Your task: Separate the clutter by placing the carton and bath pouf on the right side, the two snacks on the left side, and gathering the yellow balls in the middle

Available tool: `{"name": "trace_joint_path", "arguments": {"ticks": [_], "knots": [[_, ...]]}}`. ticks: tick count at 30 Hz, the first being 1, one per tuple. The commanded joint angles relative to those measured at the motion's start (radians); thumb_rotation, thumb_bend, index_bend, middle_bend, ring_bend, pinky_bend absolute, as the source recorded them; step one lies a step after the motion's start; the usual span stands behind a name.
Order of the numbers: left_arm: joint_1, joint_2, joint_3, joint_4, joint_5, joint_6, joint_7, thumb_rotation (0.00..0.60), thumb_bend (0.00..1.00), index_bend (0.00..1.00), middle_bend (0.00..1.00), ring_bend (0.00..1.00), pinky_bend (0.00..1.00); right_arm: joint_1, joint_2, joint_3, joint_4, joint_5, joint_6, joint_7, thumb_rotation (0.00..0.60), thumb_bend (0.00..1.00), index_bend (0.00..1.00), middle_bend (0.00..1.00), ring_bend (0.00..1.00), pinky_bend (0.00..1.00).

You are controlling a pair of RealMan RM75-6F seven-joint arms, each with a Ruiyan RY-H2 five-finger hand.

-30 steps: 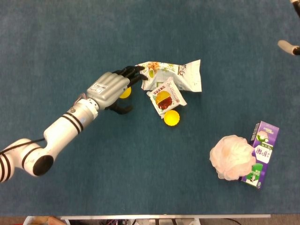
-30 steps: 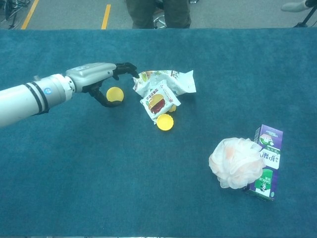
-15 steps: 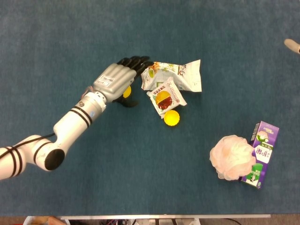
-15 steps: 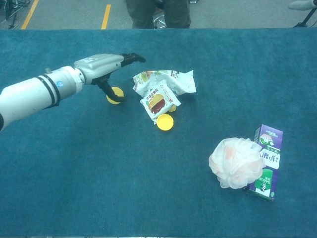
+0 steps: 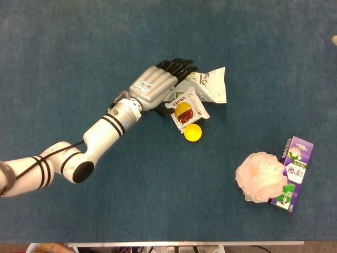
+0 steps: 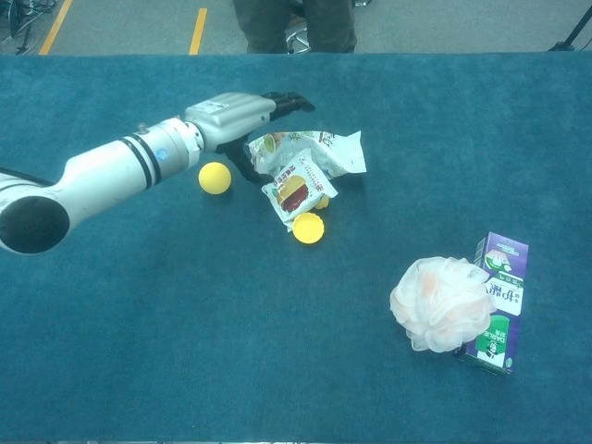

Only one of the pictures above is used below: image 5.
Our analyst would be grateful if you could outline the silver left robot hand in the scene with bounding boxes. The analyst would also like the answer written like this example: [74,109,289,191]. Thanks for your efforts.
[128,58,198,118]

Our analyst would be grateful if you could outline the small white pastry packet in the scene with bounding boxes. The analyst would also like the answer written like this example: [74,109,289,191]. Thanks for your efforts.
[164,88,211,134]

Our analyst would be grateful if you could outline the large white snack bag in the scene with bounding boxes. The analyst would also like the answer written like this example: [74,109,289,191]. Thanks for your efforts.
[168,66,227,105]

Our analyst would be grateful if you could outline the white mesh bath sponge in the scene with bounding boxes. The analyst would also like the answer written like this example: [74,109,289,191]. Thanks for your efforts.
[235,151,288,204]

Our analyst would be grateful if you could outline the purple milk carton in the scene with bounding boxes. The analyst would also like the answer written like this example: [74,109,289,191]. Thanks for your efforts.
[270,135,314,213]

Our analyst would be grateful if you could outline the yellow scalloped plastic cap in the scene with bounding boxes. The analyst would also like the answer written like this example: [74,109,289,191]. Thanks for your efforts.
[183,123,203,142]

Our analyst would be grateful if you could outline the blue felt table cover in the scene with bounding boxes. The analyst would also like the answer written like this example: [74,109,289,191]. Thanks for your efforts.
[0,0,337,244]

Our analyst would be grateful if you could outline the brown object in bin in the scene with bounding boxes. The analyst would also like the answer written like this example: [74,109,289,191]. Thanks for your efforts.
[54,244,77,253]

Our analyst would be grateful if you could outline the white plastic bin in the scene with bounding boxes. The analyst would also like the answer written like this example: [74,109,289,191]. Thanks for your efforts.
[25,242,70,253]

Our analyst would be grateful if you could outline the aluminium table edge rail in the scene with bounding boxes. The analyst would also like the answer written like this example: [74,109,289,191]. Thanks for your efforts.
[67,241,305,248]

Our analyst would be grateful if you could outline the bundle of coloured wires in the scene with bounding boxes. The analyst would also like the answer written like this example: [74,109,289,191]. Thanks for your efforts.
[110,246,148,253]

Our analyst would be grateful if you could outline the white metal frame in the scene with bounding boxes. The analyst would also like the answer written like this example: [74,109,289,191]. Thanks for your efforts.
[151,246,225,253]

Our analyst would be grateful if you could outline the black cable on floor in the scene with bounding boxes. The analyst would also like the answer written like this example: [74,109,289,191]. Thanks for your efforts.
[247,245,272,253]

